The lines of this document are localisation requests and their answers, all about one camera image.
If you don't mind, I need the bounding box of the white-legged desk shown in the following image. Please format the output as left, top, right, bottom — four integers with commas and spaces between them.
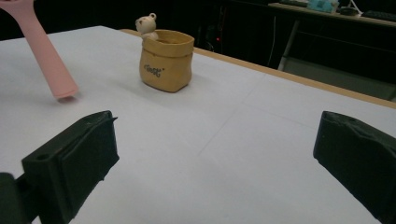
267, 1, 396, 103

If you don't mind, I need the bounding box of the wooden table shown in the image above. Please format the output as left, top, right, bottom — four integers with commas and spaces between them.
119, 28, 396, 110

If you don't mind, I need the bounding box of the tan pot with bear figure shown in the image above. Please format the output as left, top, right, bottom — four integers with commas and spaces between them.
134, 12, 196, 94

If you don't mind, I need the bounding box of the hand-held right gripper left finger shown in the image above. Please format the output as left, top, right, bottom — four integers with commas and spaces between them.
21, 110, 120, 224

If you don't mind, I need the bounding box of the teal box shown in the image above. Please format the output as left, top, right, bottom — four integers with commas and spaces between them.
305, 0, 341, 14

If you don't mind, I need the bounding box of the pink hairbrush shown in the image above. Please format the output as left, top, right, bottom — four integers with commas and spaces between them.
0, 0, 79, 100

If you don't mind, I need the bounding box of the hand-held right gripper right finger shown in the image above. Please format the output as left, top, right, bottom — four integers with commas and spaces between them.
312, 110, 396, 224

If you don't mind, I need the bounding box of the white table cover sheet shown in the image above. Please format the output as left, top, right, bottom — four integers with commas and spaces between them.
0, 25, 396, 224

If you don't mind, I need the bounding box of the dark keyboard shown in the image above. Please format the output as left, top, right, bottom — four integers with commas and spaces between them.
361, 9, 396, 22

